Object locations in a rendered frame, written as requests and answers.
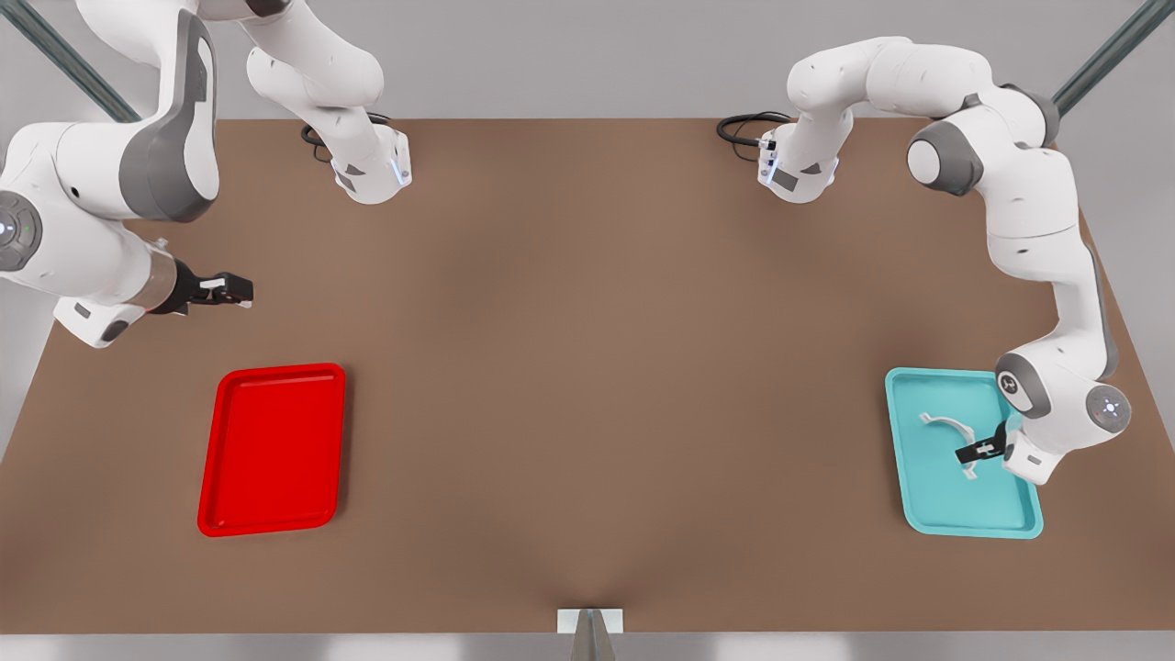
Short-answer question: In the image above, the white drainage pipe clamp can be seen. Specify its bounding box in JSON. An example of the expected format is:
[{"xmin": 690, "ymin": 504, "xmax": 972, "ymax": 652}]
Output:
[{"xmin": 919, "ymin": 412, "xmax": 980, "ymax": 484}]

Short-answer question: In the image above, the teal rectangular tray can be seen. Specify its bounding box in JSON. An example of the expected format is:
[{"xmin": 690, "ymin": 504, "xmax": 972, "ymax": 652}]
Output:
[{"xmin": 884, "ymin": 366, "xmax": 1045, "ymax": 540}]

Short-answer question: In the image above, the red rectangular tray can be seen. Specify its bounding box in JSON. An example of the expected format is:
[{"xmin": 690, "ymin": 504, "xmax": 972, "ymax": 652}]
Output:
[{"xmin": 196, "ymin": 363, "xmax": 347, "ymax": 538}]

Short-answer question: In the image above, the black cable loop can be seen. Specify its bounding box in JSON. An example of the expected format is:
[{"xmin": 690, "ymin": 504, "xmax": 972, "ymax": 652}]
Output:
[
  {"xmin": 716, "ymin": 112, "xmax": 796, "ymax": 152},
  {"xmin": 301, "ymin": 112, "xmax": 394, "ymax": 164}
]

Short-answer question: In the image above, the silver frame post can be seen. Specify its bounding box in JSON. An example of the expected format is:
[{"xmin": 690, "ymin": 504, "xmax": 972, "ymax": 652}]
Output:
[
  {"xmin": 1052, "ymin": 0, "xmax": 1175, "ymax": 118},
  {"xmin": 557, "ymin": 608, "xmax": 624, "ymax": 661},
  {"xmin": 0, "ymin": 0, "xmax": 141, "ymax": 124}
]

